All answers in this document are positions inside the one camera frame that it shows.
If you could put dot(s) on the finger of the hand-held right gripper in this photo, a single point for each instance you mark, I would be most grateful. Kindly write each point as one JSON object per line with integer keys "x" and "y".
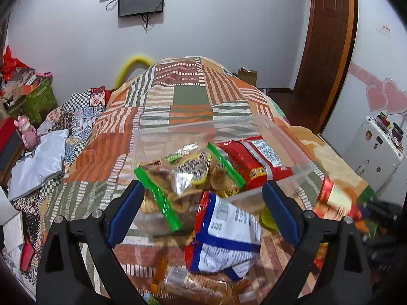
{"x": 378, "y": 208}

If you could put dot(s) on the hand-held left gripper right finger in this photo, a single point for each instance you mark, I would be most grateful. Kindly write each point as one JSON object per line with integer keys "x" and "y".
{"x": 281, "y": 213}

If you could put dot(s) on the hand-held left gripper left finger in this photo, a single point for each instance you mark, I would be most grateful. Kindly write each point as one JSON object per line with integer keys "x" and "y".
{"x": 127, "y": 213}

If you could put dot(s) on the small red snack packet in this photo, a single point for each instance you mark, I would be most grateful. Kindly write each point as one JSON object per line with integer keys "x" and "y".
{"x": 334, "y": 197}

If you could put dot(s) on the large red snack bag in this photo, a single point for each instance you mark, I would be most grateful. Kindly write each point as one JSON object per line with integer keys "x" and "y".
{"x": 251, "y": 162}

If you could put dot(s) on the blue white snack bag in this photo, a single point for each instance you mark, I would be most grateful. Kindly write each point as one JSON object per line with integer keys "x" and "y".
{"x": 222, "y": 228}

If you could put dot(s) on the clear plastic container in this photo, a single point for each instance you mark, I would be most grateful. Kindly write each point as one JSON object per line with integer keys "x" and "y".
{"x": 286, "y": 146}

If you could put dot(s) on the clear green-edged snack bag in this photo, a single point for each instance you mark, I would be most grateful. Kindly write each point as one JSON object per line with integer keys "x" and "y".
{"x": 187, "y": 171}

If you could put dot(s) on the yellow green snack packet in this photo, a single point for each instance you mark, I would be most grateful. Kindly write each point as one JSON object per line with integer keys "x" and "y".
{"x": 267, "y": 220}

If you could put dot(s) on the white suitcase with stickers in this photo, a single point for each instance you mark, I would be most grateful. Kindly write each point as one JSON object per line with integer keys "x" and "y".
{"x": 372, "y": 155}

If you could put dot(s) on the small colourful toy figures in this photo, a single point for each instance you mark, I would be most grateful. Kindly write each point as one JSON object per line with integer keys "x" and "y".
{"x": 384, "y": 122}

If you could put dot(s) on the green pea packet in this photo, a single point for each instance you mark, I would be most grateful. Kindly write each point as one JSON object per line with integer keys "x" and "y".
{"x": 150, "y": 300}

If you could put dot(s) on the clear biscuit packet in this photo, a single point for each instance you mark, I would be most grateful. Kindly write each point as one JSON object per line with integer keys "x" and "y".
{"x": 190, "y": 287}

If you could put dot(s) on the checkered quilt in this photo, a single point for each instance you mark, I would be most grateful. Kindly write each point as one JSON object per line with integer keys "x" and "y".
{"x": 82, "y": 114}

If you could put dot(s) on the red book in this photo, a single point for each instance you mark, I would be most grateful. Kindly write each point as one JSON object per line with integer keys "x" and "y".
{"x": 27, "y": 254}

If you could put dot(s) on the pink heart decoration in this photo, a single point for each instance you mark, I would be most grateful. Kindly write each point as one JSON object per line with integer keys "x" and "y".
{"x": 394, "y": 95}

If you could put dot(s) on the open notebook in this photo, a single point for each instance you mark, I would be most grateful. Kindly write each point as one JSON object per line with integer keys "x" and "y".
{"x": 12, "y": 232}

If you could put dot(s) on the pink plush toy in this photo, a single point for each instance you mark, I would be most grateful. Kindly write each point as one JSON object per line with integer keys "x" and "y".
{"x": 27, "y": 132}

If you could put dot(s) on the dark box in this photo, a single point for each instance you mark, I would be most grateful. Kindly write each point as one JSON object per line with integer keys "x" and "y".
{"x": 11, "y": 152}

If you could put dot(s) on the patchwork bedspread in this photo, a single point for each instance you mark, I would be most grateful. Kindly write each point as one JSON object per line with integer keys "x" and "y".
{"x": 190, "y": 95}

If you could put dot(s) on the cardboard box on floor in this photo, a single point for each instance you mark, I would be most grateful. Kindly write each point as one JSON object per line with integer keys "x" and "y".
{"x": 248, "y": 77}

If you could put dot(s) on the green storage box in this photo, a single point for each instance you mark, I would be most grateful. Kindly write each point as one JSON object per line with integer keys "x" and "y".
{"x": 41, "y": 101}

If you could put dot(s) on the red box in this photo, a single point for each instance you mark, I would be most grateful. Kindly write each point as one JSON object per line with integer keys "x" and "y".
{"x": 6, "y": 133}

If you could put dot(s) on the white sliding wardrobe door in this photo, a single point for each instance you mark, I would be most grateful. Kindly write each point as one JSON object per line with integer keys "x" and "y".
{"x": 372, "y": 54}

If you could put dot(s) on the yellow foam tube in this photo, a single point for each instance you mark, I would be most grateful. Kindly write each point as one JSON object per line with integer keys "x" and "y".
{"x": 136, "y": 58}

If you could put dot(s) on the pile of patterned bags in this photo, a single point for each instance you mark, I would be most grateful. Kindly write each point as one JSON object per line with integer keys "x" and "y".
{"x": 16, "y": 82}

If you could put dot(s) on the wooden door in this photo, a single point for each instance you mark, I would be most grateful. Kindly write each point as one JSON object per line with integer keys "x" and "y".
{"x": 324, "y": 38}

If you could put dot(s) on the red gift wrap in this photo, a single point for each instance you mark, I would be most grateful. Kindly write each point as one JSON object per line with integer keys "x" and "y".
{"x": 11, "y": 63}

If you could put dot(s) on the small black monitor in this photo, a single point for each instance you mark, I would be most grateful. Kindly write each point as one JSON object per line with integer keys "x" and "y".
{"x": 141, "y": 0}

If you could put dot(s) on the red white wall sign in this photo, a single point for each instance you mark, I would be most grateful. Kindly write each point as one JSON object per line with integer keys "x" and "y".
{"x": 384, "y": 29}

